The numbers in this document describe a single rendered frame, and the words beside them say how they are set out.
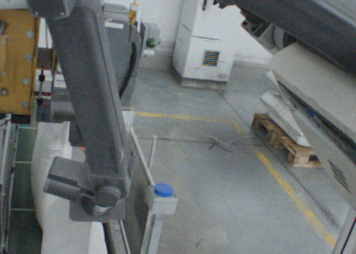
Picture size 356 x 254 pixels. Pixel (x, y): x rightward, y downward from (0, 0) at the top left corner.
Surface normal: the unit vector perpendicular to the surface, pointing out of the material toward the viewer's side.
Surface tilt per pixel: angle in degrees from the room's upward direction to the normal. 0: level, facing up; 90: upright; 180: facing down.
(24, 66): 90
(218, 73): 90
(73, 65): 119
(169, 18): 90
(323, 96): 40
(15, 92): 90
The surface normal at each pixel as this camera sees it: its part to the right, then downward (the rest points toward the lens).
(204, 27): 0.26, 0.43
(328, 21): -0.11, 0.73
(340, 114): -0.47, -0.73
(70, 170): 0.27, -0.58
